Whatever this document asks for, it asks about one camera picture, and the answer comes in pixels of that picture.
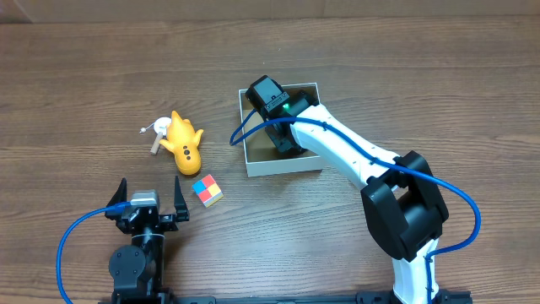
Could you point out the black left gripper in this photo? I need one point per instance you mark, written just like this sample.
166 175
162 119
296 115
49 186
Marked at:
148 218

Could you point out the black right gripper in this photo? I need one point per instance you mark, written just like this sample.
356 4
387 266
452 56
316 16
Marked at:
283 141

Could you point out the multicoloured cube puzzle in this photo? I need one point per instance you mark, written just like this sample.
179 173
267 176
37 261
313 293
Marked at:
207 190

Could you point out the yellow plastic toy figure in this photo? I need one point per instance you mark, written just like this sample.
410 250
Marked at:
182 140

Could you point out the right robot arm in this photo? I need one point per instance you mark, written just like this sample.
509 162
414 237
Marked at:
403 206

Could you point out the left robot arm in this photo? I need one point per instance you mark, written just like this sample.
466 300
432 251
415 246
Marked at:
137 269

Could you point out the white cardboard box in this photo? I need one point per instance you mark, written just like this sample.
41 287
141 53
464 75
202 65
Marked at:
261 156

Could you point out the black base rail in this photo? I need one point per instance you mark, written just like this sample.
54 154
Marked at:
364 297

